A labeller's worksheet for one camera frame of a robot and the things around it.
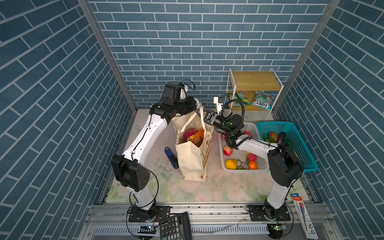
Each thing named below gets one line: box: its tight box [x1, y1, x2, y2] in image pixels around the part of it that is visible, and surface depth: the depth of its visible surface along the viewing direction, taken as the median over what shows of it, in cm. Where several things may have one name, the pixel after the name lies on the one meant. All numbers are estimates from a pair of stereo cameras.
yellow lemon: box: [224, 159, 238, 170], surface depth 87 cm
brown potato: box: [268, 131, 278, 141], surface depth 103 cm
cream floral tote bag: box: [171, 102, 215, 182], surface depth 74 cm
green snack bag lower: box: [225, 93, 251, 108], surface depth 104 cm
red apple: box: [223, 145, 233, 156], surface depth 93 cm
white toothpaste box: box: [290, 193, 319, 239], surface depth 74 cm
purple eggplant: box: [278, 132, 287, 145], surface depth 104 cm
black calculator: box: [159, 212, 193, 240], surface depth 69 cm
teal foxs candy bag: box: [251, 90, 273, 111], surface depth 104 cm
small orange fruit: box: [248, 160, 257, 170], surface depth 87 cm
